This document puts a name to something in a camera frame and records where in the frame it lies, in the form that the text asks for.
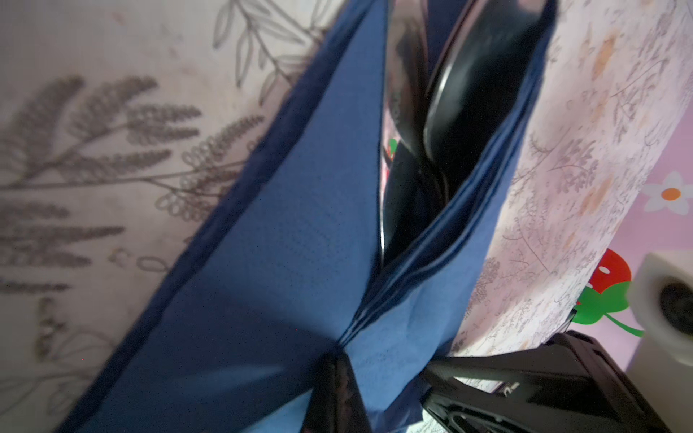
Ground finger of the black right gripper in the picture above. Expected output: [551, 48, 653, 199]
[422, 331, 668, 433]

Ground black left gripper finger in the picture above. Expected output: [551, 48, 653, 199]
[301, 352, 372, 433]

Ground dark blue paper napkin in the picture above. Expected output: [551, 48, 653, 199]
[60, 1, 558, 432]

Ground silver metal fork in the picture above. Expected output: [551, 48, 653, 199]
[380, 1, 445, 266]

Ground silver metal spoon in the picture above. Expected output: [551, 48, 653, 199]
[423, 0, 556, 195]

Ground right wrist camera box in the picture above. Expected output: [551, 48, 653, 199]
[626, 250, 692, 432]

